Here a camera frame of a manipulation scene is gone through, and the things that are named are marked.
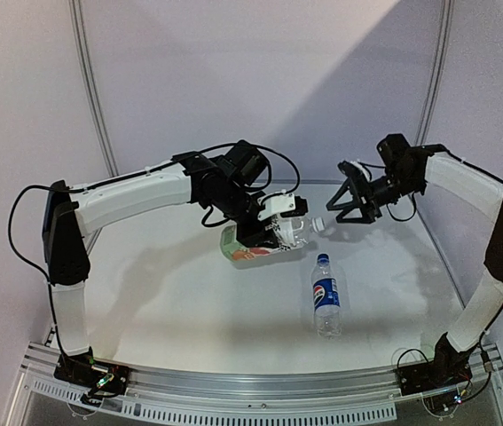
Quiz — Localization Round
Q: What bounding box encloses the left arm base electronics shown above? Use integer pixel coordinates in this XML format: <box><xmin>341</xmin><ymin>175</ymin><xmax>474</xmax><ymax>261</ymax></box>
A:
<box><xmin>53</xmin><ymin>351</ymin><xmax>131</xmax><ymax>406</ymax></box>

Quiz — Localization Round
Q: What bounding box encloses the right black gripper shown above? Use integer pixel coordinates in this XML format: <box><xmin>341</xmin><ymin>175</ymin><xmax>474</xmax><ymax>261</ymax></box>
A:
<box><xmin>326</xmin><ymin>170</ymin><xmax>421</xmax><ymax>225</ymax></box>

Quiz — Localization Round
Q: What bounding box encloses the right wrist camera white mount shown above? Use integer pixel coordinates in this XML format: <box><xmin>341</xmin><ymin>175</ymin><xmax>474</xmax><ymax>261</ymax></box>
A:
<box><xmin>338</xmin><ymin>161</ymin><xmax>373</xmax><ymax>182</ymax></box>

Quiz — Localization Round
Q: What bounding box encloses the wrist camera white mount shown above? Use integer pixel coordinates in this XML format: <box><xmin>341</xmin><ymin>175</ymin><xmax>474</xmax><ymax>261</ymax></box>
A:
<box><xmin>338</xmin><ymin>161</ymin><xmax>373</xmax><ymax>182</ymax></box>
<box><xmin>258</xmin><ymin>191</ymin><xmax>309</xmax><ymax>221</ymax></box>

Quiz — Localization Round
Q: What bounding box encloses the clear tea bottle white label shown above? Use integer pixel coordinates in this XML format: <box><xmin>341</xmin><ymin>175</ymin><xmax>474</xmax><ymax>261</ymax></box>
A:
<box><xmin>219</xmin><ymin>214</ymin><xmax>325</xmax><ymax>262</ymax></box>

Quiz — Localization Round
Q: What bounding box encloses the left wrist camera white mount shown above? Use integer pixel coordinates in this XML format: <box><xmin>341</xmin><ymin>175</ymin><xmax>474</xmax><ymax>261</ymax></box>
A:
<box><xmin>258</xmin><ymin>191</ymin><xmax>309</xmax><ymax>221</ymax></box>

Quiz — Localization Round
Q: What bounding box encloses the clear pepsi bottle blue label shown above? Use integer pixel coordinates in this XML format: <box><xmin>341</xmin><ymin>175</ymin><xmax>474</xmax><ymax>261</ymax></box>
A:
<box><xmin>311</xmin><ymin>260</ymin><xmax>341</xmax><ymax>338</ymax></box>

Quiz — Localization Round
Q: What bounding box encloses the blue pepsi bottle cap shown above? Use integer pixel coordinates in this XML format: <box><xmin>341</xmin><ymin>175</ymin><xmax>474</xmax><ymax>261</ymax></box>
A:
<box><xmin>317</xmin><ymin>254</ymin><xmax>329</xmax><ymax>264</ymax></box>

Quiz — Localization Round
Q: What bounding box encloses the aluminium front rail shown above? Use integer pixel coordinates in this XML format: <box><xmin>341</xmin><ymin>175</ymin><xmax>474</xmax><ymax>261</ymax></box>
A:
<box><xmin>4</xmin><ymin>343</ymin><xmax>503</xmax><ymax>425</ymax></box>

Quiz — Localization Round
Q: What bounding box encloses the left wall metal post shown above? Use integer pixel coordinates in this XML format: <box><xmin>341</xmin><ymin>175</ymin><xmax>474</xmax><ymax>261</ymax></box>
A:
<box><xmin>68</xmin><ymin>0</ymin><xmax>119</xmax><ymax>177</ymax></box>

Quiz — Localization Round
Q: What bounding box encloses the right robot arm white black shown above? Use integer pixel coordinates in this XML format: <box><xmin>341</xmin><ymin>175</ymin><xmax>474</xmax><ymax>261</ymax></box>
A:
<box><xmin>326</xmin><ymin>134</ymin><xmax>503</xmax><ymax>387</ymax></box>

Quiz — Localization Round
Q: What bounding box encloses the right wall metal post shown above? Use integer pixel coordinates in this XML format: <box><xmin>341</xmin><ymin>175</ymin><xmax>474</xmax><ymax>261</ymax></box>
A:
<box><xmin>414</xmin><ymin>0</ymin><xmax>454</xmax><ymax>146</ymax></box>

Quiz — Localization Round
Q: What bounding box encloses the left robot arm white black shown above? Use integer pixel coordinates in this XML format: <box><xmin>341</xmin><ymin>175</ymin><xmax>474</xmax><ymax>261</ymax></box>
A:
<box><xmin>42</xmin><ymin>140</ymin><xmax>279</xmax><ymax>385</ymax></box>

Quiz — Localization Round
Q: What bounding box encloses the white bottle cap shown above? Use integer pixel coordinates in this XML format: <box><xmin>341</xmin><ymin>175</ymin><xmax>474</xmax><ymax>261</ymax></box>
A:
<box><xmin>310</xmin><ymin>217</ymin><xmax>326</xmax><ymax>233</ymax></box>

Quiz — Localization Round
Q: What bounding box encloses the wall metal post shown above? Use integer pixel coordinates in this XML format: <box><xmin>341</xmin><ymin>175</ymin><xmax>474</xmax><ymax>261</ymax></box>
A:
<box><xmin>68</xmin><ymin>0</ymin><xmax>119</xmax><ymax>177</ymax></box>
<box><xmin>414</xmin><ymin>0</ymin><xmax>454</xmax><ymax>146</ymax></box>

